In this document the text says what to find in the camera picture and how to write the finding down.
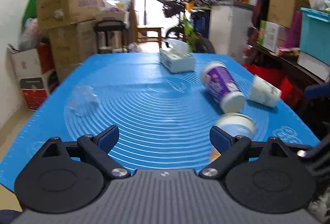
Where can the lower cardboard box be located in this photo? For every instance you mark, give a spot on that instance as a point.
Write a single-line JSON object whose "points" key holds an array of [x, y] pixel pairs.
{"points": [[71, 46]]}

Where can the green white carton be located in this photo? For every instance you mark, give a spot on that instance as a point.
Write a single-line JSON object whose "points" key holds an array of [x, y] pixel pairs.
{"points": [[271, 35]]}

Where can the white red cardboard box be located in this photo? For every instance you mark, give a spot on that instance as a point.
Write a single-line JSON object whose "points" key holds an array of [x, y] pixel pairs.
{"points": [[36, 73]]}

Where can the black metal stool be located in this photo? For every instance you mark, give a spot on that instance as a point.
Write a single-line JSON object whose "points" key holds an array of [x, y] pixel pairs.
{"points": [[111, 36]]}

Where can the blue silicone mat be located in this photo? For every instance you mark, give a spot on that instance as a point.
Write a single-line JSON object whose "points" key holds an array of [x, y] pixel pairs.
{"points": [[164, 119]]}

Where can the white cabinet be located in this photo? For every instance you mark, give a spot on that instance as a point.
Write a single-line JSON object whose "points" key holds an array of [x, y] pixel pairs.
{"points": [[228, 28]]}

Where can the purple white paper cup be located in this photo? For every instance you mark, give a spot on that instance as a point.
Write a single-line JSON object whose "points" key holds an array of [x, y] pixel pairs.
{"points": [[217, 80]]}

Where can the white tissue box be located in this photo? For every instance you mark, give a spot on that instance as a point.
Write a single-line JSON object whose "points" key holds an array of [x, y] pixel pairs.
{"points": [[177, 58]]}

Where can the green bicycle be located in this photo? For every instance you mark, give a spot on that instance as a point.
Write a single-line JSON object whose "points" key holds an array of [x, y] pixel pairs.
{"points": [[193, 30]]}

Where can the clear plastic cup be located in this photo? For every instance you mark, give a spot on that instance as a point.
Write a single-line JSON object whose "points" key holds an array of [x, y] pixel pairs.
{"points": [[83, 101]]}

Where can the teal plastic storage bin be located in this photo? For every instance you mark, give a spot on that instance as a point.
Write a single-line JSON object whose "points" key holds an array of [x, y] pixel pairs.
{"points": [[315, 34]]}

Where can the wooden chair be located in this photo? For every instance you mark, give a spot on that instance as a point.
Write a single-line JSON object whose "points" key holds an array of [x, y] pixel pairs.
{"points": [[144, 29]]}

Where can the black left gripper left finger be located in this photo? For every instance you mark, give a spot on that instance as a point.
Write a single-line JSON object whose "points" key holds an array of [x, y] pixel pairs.
{"points": [[64, 177]]}

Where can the white cup near gripper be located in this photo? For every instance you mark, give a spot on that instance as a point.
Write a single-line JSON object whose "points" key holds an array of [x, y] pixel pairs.
{"points": [[236, 125]]}

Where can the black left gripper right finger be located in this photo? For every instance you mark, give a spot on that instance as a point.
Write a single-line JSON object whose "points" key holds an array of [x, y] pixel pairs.
{"points": [[266, 177]]}

